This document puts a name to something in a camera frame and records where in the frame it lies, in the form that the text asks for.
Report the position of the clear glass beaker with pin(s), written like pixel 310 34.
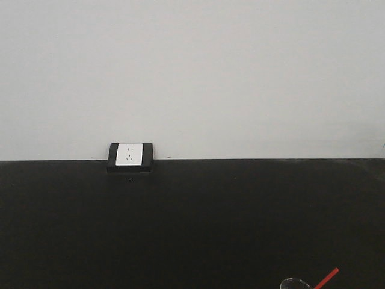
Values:
pixel 294 283

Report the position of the red plastic stirring spatula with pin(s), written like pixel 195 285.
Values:
pixel 327 278

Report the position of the white power socket black base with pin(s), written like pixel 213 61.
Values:
pixel 130 158

